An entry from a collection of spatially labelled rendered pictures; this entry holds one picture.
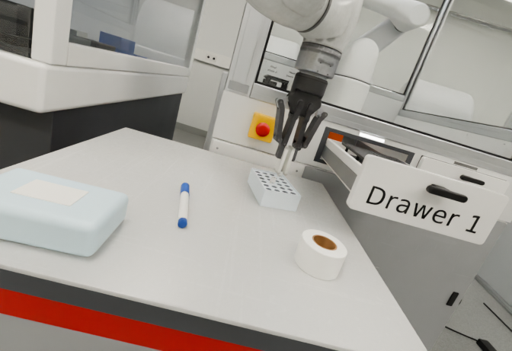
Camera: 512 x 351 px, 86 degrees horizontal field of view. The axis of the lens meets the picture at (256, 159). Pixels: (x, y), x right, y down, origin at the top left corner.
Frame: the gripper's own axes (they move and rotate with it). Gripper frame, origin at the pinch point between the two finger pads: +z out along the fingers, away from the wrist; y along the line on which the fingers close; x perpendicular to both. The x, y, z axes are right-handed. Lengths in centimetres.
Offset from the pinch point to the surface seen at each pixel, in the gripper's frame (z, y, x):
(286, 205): 6.9, -1.2, -11.1
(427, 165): -6.6, 48.1, 4.1
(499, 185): -7, 72, -2
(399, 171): -7.6, 13.9, -19.7
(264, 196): 5.5, -6.9, -11.1
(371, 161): -7.9, 8.4, -18.2
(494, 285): 77, 228, 56
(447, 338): 84, 136, 19
